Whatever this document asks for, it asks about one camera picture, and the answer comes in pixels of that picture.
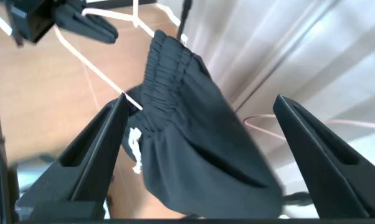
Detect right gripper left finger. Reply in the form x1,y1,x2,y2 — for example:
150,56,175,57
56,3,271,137
14,93,129,218

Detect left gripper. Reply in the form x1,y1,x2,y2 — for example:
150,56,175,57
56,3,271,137
6,0,56,44

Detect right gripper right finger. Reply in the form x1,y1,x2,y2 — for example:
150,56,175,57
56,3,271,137
272,95,375,218

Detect pink clothes hanger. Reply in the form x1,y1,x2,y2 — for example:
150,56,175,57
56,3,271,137
242,113,375,141
53,0,189,111

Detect black shorts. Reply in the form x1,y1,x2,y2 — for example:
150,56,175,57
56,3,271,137
121,29,285,218

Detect black clothes rack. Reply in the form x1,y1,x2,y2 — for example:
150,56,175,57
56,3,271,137
176,0,194,43

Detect beige curtain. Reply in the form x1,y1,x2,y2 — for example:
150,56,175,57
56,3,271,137
156,0,375,218

